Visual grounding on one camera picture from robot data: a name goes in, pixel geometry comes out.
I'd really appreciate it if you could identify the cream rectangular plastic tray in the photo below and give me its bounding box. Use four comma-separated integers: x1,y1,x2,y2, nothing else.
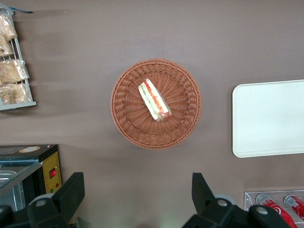
232,79,304,158

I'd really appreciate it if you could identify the empty round brown wicker basket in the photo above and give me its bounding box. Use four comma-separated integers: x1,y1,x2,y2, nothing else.
110,58,202,150

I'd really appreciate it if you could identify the red cola bottle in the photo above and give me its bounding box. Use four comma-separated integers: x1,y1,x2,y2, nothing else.
256,193,299,228
284,194,304,221

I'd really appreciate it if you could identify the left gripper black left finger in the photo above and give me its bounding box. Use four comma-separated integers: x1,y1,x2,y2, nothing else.
28,172,86,228

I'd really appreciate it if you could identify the tray of packaged pastries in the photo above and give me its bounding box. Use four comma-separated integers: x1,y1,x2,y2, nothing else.
0,6,38,112

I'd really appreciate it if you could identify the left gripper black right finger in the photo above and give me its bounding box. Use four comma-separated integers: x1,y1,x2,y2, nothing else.
181,172,250,228

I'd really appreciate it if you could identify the stainless steel pan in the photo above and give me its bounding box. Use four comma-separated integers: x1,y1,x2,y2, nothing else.
0,170,27,212

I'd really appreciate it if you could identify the clear bag of crackers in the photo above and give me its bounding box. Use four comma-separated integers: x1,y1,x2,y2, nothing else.
0,83,32,105
0,13,18,41
0,34,14,57
0,58,30,84

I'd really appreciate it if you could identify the blue tape strip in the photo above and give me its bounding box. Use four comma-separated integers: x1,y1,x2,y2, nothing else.
10,7,34,14

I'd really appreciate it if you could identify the black food warmer yellow panel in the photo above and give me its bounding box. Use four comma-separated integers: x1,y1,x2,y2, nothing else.
0,144,63,212

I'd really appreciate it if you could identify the clear acrylic bottle rack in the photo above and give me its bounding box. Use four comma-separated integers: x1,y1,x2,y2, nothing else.
244,190,304,228

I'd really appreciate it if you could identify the plastic-wrapped triangle sandwich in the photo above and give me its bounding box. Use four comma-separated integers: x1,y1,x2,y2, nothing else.
138,77,173,123

